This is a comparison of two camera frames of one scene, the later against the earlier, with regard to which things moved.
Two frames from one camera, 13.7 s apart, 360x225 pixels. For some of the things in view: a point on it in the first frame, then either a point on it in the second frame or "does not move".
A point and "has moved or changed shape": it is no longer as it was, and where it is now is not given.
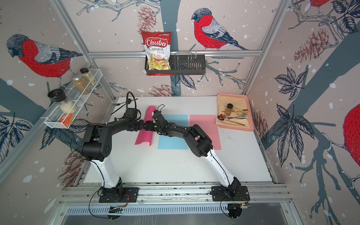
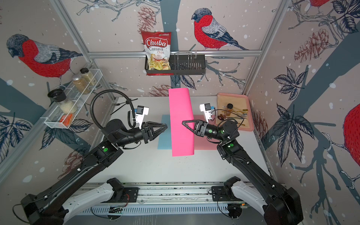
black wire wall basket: [182, 64] does not move
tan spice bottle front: [80, 83] does not move
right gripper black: [149, 126] to [200, 128]
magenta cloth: [146, 136] has moved or changed shape
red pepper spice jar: [228, 110] does not move
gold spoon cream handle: [244, 110] does not move
